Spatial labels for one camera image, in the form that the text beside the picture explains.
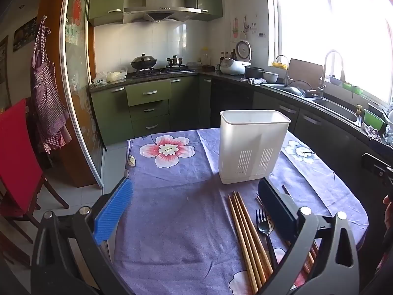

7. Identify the reddish brown chopstick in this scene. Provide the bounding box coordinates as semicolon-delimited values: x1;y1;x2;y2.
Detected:
302;241;319;275

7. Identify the dark wall picture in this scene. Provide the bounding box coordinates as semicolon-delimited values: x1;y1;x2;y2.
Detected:
13;17;39;53

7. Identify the green plastic basin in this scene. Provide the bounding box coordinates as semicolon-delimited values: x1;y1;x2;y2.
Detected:
364;109;385;131

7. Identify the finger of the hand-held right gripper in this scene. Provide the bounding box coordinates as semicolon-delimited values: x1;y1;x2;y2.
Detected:
362;152;393;179

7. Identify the brown cutting board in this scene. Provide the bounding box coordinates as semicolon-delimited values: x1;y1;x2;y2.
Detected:
288;58;324;82

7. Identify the checkered apron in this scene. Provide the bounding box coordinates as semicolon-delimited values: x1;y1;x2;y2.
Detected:
31;15;71;155

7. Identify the orange wooden door frame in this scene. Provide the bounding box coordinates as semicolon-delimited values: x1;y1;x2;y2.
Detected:
37;0;96;189

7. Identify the black fork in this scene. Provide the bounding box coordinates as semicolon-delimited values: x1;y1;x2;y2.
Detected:
255;208;279;269

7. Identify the white plastic utensil holder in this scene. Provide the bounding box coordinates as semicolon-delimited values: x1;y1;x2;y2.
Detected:
218;110;291;185

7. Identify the open green drawer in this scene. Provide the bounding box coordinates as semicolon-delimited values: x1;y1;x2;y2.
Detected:
125;79;172;107

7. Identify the green base cabinet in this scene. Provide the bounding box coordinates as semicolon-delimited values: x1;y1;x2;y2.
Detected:
90;75;212;147

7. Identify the black pan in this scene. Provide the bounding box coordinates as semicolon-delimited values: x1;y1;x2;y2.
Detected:
282;80;314;98

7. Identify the tall chrome faucet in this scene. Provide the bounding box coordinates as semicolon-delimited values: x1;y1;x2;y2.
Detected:
318;50;346;98

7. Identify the steel kitchen sink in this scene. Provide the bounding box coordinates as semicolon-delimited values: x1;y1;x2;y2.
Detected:
264;81;363;127

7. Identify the kitchen window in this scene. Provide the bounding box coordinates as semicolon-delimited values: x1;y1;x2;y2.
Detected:
269;0;393;104

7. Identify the steel range hood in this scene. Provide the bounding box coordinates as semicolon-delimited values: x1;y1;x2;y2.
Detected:
123;0;202;24

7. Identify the small chrome faucet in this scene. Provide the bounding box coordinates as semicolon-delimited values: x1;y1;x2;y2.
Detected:
275;55;291;85

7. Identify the purple floral tablecloth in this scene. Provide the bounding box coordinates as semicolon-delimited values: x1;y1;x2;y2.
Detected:
112;127;369;295

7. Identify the white plastic bag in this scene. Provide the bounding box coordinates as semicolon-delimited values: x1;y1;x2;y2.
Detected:
106;68;128;82

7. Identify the black gas stove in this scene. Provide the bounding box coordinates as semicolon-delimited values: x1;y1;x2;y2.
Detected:
133;64;190;78

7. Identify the green plastic tray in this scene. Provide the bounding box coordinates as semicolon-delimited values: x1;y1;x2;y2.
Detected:
342;81;363;95

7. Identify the wooden chair red cover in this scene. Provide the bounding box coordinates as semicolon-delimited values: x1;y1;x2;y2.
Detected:
0;98;70;243

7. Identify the black wok with lid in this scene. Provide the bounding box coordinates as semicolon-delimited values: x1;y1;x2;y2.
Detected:
130;53;158;70

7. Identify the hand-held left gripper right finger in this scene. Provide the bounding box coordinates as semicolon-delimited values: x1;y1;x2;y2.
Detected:
257;177;360;295

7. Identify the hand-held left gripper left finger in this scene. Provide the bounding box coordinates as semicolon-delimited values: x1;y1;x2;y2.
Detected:
31;177;134;295

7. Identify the person's right hand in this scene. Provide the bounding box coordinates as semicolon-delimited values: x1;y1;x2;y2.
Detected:
383;197;393;222

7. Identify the white rice cooker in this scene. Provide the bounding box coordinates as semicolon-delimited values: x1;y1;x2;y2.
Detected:
220;41;253;76

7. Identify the floral sliding glass door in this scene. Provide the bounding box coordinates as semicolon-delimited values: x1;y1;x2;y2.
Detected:
60;0;105;189

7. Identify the black cooking pot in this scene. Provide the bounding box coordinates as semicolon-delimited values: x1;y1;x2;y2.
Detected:
244;67;265;79

